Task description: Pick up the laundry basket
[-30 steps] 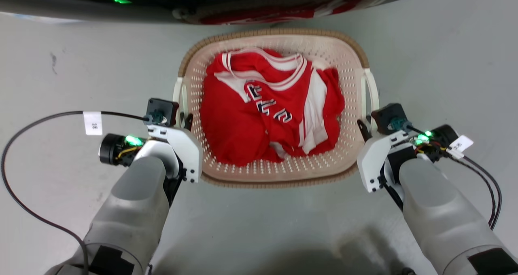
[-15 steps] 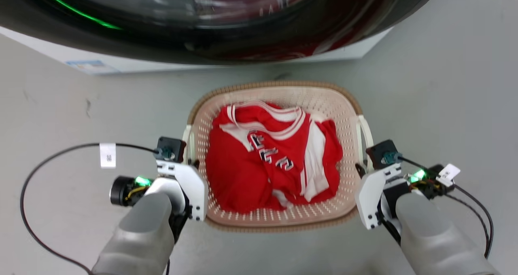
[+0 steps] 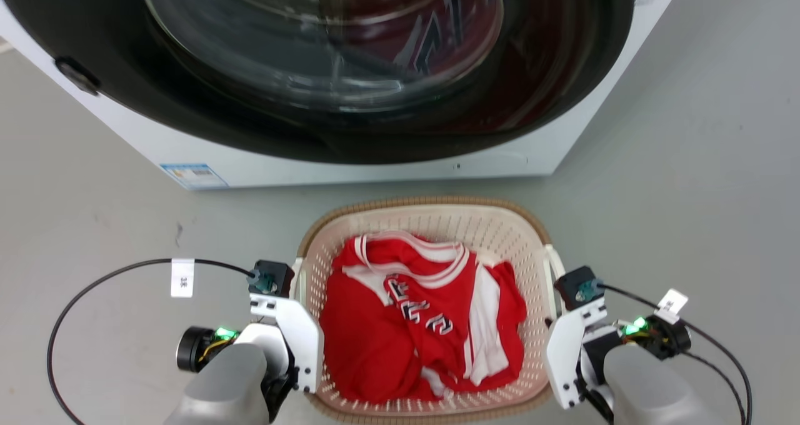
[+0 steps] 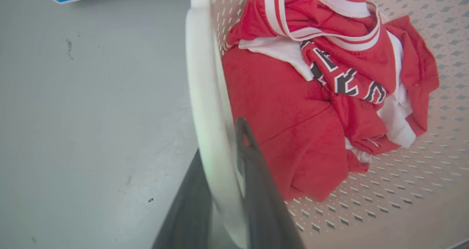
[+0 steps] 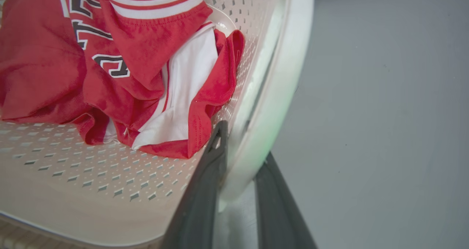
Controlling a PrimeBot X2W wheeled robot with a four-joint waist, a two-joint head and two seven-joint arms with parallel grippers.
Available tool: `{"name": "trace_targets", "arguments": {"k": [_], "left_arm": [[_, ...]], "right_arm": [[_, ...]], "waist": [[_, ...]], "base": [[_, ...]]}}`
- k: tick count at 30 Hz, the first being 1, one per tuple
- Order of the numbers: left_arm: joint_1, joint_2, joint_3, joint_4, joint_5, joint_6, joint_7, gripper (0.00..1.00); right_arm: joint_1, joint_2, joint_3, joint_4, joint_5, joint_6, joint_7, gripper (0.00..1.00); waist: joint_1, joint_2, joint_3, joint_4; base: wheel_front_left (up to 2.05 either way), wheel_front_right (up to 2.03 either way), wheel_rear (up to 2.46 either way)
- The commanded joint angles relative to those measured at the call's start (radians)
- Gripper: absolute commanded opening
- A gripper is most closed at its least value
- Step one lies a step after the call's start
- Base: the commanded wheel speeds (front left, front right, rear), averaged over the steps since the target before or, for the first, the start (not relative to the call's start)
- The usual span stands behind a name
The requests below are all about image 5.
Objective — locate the white perforated plastic laundry basket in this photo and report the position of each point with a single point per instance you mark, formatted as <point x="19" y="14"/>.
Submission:
<point x="91" y="190"/>

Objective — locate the red basketball jersey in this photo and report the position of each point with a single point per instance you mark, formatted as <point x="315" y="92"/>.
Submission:
<point x="121" y="66"/>

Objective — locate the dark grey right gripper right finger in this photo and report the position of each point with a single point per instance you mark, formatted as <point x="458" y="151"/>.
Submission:
<point x="278" y="212"/>

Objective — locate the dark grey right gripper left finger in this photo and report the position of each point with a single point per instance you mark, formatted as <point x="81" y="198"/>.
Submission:
<point x="199" y="205"/>

